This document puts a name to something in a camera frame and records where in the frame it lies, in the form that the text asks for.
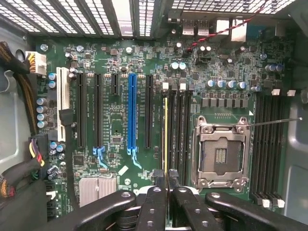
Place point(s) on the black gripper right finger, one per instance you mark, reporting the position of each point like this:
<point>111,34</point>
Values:
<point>187,209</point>

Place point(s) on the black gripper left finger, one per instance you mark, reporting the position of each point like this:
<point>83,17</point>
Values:
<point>154,209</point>

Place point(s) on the black RAM slot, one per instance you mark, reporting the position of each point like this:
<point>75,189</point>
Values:
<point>272,144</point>
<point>171,130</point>
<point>264,144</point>
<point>279,144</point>
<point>258,144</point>
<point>180,134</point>
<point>188,134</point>

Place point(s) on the silver finned heatsink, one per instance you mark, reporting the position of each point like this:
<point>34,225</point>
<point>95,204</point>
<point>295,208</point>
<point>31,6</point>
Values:
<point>97,190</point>

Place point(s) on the silver CPU socket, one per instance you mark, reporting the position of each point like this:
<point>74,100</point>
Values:
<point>222,154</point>

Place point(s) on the long black expansion slot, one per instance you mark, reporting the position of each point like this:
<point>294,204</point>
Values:
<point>81,110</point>
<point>149,110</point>
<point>98,110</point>

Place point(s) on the blue expansion slot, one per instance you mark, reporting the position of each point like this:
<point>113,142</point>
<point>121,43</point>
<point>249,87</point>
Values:
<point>132,110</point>

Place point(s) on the green motherboard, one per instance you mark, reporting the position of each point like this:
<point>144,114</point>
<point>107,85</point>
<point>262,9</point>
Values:
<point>115,115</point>

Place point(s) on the thin metal locking lever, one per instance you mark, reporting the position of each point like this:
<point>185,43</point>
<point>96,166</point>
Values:
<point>274,122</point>

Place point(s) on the short black expansion slot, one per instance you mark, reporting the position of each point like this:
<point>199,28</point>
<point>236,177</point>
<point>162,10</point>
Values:
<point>115,84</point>

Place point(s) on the white PCI expansion slot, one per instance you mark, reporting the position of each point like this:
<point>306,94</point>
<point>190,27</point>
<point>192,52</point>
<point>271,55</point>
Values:
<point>62,96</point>

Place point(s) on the grey metal PC case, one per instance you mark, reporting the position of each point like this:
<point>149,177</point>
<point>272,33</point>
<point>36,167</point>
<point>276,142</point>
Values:
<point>14,115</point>

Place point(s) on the white power connector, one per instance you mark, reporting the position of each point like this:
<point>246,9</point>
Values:
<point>36,63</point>

